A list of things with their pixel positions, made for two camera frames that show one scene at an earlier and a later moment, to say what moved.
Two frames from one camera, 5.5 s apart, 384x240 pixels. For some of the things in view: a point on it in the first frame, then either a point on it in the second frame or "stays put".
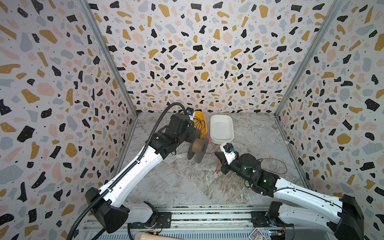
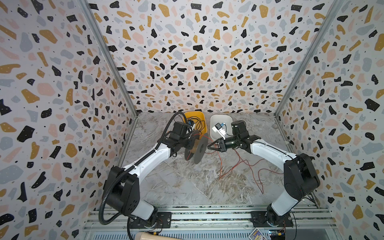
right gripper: x=227 y=165 to x=223 y=145
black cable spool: x=198 y=146 stays put
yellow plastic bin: x=199 y=123 stays put
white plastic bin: x=221 y=128 stays put
